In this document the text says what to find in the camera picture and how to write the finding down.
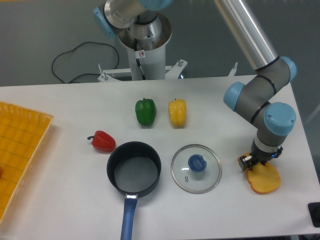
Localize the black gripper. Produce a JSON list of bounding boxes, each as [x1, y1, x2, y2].
[[238, 144, 283, 171]]

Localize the orange bread slice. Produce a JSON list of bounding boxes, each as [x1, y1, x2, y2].
[[245, 162, 282, 195]]

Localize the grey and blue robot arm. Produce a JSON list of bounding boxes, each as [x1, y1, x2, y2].
[[93, 0, 297, 170]]

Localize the glass lid with blue knob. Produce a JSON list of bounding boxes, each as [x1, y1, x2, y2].
[[170, 144, 222, 195]]

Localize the black device at table edge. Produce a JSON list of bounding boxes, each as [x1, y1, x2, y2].
[[307, 202, 320, 228]]

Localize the yellow bell pepper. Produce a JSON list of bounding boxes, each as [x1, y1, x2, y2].
[[168, 99, 187, 128]]

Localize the green bell pepper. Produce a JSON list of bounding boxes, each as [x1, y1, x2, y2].
[[135, 98, 157, 126]]

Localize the red bell pepper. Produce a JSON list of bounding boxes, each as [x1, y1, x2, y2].
[[87, 130, 116, 153]]

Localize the yellow woven basket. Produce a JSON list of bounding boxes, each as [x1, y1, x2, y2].
[[0, 101, 54, 221]]

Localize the black pot with blue handle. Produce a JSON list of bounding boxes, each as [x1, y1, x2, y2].
[[106, 141, 162, 240]]

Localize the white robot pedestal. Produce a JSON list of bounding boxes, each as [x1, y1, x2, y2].
[[97, 12, 238, 83]]

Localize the black cable on floor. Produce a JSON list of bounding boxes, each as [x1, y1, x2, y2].
[[51, 41, 120, 84]]

